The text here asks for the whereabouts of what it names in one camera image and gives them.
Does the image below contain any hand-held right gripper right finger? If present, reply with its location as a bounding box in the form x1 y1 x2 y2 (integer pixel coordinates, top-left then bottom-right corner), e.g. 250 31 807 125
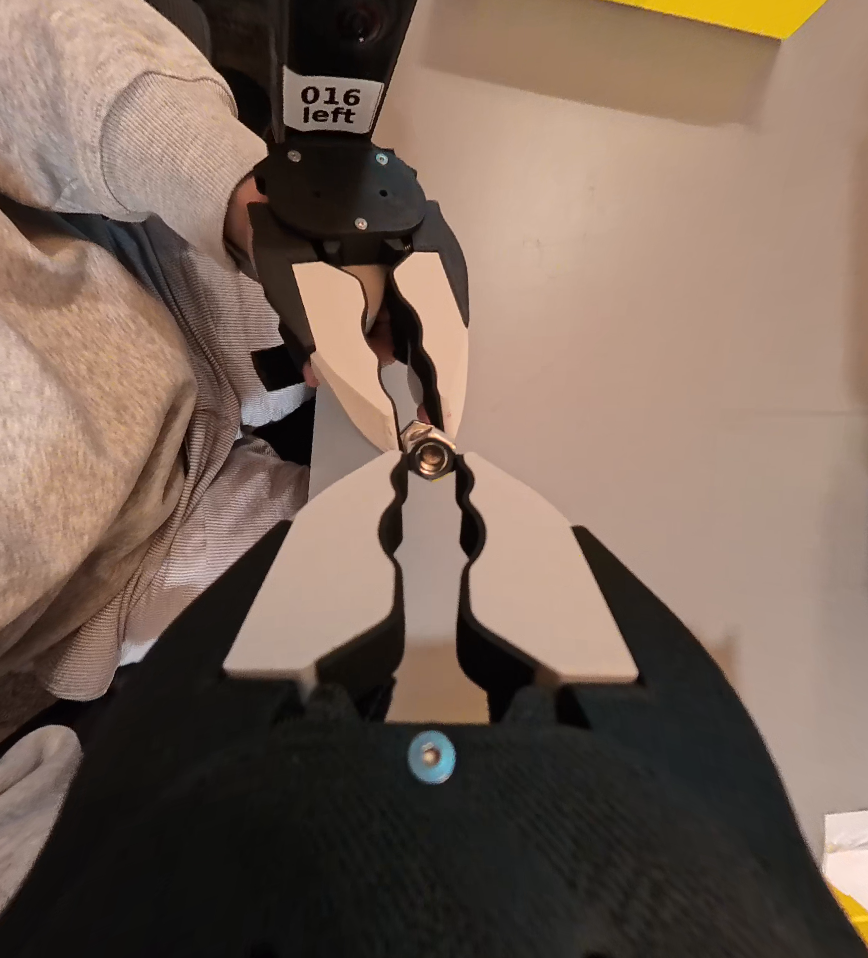
455 453 640 684

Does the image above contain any steel hex nut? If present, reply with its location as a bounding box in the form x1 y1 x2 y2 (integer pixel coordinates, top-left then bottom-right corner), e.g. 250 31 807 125
410 440 456 480

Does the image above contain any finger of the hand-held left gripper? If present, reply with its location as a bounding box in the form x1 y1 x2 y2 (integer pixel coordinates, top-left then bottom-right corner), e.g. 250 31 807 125
292 260 404 455
389 253 471 444

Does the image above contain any person's left forearm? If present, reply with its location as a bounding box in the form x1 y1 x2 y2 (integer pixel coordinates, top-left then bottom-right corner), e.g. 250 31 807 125
0 0 266 226

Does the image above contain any person's left hand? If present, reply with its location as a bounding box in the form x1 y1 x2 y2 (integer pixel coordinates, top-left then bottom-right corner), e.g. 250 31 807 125
224 176 396 386

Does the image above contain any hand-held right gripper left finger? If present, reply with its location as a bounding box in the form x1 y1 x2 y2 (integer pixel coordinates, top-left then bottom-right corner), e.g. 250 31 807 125
222 451 410 684

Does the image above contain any person's grey sweatshirt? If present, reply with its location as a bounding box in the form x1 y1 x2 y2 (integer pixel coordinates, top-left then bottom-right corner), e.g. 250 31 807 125
0 157 203 958

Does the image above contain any grey desk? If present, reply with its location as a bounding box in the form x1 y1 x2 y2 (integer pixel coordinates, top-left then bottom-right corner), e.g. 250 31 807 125
307 0 868 899

